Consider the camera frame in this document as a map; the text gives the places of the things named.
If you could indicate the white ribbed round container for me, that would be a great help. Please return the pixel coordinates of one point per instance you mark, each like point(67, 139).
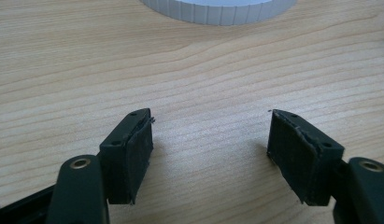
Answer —
point(217, 12)

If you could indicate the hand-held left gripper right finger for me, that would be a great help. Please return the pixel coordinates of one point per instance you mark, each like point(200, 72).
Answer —
point(300, 161)

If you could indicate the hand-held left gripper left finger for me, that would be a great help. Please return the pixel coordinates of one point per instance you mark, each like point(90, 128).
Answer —
point(125, 158)

